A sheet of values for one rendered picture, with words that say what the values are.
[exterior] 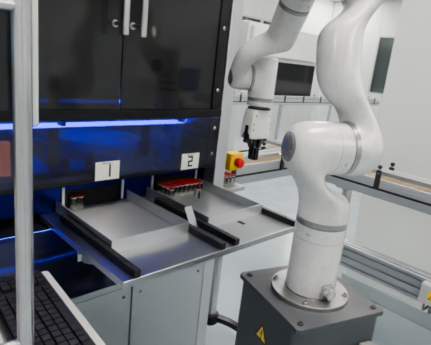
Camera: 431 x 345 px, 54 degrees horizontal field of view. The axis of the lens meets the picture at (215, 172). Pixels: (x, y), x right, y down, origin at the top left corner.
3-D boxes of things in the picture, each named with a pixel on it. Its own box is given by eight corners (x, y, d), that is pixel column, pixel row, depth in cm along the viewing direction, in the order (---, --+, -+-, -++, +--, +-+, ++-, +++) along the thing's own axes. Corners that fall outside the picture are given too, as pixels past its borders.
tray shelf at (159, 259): (40, 219, 129) (40, 213, 128) (206, 189, 177) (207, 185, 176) (123, 289, 96) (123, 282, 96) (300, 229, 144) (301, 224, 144)
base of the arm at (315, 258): (364, 304, 101) (380, 234, 96) (301, 319, 93) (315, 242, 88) (314, 267, 117) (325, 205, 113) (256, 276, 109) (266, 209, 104)
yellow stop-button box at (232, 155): (217, 166, 176) (219, 150, 174) (229, 165, 181) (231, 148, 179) (230, 171, 171) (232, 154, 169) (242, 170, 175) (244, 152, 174)
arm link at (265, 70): (250, 98, 131) (277, 100, 134) (256, 54, 128) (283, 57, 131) (241, 95, 139) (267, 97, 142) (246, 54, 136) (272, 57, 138)
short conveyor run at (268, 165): (206, 192, 179) (211, 156, 175) (184, 182, 190) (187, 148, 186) (300, 174, 226) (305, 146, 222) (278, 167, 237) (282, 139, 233)
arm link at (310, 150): (357, 231, 97) (379, 129, 90) (284, 233, 91) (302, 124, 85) (330, 211, 108) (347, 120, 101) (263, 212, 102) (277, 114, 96)
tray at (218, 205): (146, 195, 155) (146, 186, 154) (198, 186, 173) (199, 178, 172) (207, 227, 132) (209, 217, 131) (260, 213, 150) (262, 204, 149)
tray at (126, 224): (55, 211, 132) (55, 200, 131) (126, 198, 150) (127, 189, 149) (111, 253, 109) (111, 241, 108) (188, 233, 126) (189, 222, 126)
